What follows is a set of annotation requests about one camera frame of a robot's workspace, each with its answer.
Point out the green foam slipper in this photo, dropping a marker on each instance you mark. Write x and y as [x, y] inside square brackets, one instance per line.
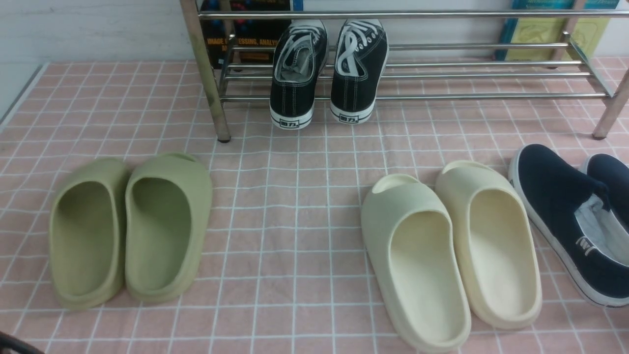
[168, 202]
[87, 228]

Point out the left cream foam slipper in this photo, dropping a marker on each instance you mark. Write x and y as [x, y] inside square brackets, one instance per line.
[408, 234]

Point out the cream foam slipper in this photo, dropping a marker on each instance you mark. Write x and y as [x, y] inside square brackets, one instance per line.
[493, 243]
[408, 234]

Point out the black canvas sneaker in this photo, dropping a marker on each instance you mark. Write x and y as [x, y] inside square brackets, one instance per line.
[299, 58]
[361, 57]

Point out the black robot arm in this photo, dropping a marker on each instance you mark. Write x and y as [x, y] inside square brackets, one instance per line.
[12, 345]

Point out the black image processing book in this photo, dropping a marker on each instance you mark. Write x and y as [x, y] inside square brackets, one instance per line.
[246, 32]

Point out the left green foam slipper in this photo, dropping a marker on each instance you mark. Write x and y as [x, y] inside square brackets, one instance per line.
[87, 228]

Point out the metal shoe rack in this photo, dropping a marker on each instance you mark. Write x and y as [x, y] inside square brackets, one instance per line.
[568, 59]

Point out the right navy slip-on shoe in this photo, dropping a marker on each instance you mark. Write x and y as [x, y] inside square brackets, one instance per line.
[615, 175]

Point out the left navy slip-on shoe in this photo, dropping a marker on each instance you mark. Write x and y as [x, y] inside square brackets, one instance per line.
[573, 212]

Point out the right cream foam slipper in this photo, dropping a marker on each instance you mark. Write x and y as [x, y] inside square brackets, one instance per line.
[493, 243]

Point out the blue yellow book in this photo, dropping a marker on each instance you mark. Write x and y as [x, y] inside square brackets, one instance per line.
[587, 32]

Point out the navy slip-on shoe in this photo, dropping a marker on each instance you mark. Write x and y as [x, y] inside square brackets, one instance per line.
[615, 175]
[573, 212]

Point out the right green foam slipper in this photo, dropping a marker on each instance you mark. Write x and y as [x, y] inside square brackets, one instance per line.
[168, 202]

